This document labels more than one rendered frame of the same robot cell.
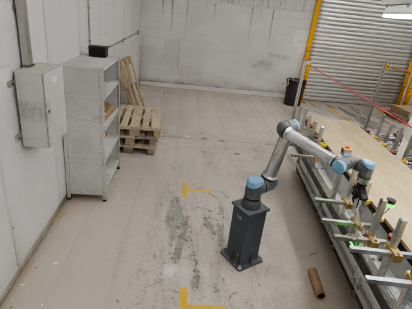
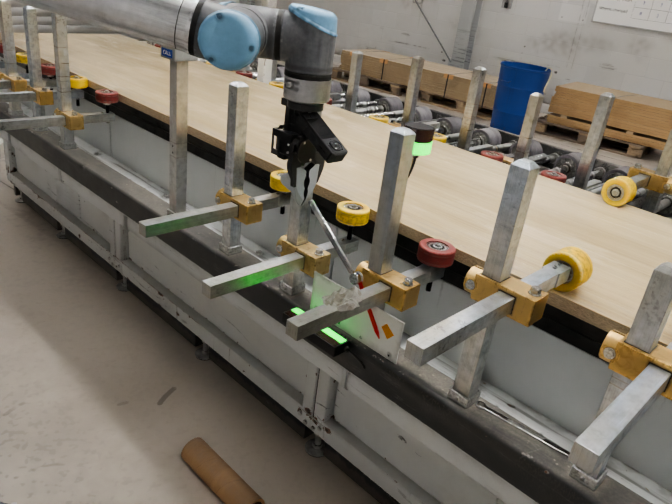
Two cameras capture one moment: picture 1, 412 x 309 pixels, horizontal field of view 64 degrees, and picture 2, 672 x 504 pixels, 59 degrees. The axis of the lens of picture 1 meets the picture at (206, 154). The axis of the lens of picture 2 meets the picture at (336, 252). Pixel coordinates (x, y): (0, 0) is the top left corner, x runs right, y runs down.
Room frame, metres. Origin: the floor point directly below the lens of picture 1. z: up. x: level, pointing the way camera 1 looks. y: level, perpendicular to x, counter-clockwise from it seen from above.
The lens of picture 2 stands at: (1.29, -0.33, 1.42)
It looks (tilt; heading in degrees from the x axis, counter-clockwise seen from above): 25 degrees down; 311
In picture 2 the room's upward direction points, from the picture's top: 8 degrees clockwise
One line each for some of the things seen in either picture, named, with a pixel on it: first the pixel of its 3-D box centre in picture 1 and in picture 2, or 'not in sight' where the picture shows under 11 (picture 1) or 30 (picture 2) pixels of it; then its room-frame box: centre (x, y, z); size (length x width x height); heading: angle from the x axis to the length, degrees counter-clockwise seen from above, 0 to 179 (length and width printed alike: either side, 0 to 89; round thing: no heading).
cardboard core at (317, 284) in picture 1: (316, 282); (221, 478); (2.31, -1.13, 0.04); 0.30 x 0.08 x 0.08; 0
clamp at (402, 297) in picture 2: (371, 239); (386, 283); (1.92, -1.22, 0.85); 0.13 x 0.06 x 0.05; 0
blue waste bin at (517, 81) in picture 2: not in sight; (519, 97); (4.45, -6.61, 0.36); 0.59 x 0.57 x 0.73; 96
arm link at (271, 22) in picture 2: (350, 162); (248, 31); (2.21, -1.05, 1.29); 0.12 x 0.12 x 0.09; 43
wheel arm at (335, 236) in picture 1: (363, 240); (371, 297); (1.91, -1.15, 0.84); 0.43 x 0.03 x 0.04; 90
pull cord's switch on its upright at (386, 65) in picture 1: (375, 100); not in sight; (4.75, -2.34, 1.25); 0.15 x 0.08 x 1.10; 0
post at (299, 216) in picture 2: (360, 208); (300, 203); (2.20, -1.22, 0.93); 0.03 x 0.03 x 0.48; 0
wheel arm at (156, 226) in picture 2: (339, 202); (222, 212); (2.41, -1.16, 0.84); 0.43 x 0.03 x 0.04; 90
